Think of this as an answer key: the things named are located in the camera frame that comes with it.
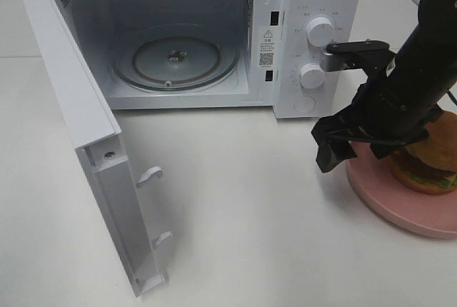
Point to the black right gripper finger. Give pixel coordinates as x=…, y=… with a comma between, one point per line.
x=332, y=135
x=383, y=149

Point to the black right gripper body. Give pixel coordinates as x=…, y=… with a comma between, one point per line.
x=395, y=106

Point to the burger with sesame bun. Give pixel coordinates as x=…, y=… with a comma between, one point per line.
x=429, y=166

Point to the pink round plate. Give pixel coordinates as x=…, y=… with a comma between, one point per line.
x=426, y=215

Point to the white microwave door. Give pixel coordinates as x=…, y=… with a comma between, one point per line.
x=96, y=136

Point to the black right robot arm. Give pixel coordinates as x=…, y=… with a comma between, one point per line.
x=431, y=45

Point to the lower white microwave knob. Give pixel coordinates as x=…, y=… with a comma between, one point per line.
x=311, y=76

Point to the white microwave knob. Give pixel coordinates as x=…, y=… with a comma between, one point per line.
x=311, y=76
x=320, y=31

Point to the upper white microwave knob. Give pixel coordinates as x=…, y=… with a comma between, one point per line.
x=320, y=31

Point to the white microwave oven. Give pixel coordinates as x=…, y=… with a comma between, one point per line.
x=270, y=34

